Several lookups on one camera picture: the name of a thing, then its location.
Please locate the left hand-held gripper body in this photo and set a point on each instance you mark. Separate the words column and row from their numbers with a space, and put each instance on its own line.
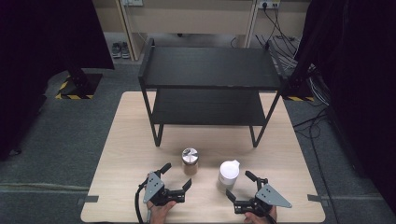
column 153, row 188

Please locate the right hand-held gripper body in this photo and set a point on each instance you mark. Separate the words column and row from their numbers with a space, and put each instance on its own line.
column 269, row 197

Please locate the white lidded jar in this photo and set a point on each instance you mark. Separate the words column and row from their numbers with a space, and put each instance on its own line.
column 229, row 175

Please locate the glass jar with silver lid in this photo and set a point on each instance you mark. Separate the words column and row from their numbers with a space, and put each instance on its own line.
column 190, row 161

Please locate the black two-tier shelf rack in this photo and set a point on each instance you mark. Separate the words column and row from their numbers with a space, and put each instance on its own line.
column 211, row 68

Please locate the person's right hand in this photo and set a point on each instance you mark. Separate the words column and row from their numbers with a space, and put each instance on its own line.
column 260, row 219

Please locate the person's left hand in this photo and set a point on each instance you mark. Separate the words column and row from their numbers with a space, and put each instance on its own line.
column 160, row 213

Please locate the grey tape piece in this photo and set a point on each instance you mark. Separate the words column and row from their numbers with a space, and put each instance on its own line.
column 317, row 199
column 88, row 199

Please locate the black stand with striped base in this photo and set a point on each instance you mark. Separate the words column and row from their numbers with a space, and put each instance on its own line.
column 297, row 90
column 79, row 85

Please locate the floor tape strip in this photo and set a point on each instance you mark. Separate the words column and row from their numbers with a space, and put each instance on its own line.
column 43, row 187

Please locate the grey shoe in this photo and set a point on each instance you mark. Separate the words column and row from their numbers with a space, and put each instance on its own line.
column 116, row 49
column 125, row 49

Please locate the black curtain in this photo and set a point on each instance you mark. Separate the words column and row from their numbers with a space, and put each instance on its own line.
column 40, row 62
column 361, row 77

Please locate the beige desk with white frame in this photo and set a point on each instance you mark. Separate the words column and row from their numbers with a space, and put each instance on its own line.
column 190, row 20

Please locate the white wall socket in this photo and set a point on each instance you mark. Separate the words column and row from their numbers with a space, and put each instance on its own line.
column 133, row 2
column 269, row 3

